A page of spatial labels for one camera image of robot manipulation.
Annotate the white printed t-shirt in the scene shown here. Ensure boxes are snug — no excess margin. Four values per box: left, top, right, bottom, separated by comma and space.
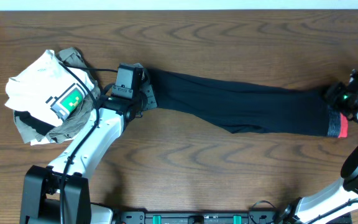
5, 50, 95, 126

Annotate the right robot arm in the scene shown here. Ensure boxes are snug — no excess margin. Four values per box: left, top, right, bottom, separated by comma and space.
274, 70, 358, 223

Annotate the olive green garment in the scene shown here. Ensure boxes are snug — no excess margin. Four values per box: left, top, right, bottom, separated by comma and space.
14, 47, 101, 145

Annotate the black leggings grey waistband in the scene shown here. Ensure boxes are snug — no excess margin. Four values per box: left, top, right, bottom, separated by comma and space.
147, 68, 349, 138

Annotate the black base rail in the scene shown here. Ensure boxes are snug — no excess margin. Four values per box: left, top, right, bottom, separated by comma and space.
113, 210, 354, 224

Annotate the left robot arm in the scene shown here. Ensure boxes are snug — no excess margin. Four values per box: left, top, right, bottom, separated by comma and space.
19, 67, 156, 224

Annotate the black garment under shirt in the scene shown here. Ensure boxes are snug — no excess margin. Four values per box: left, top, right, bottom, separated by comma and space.
14, 111, 55, 136

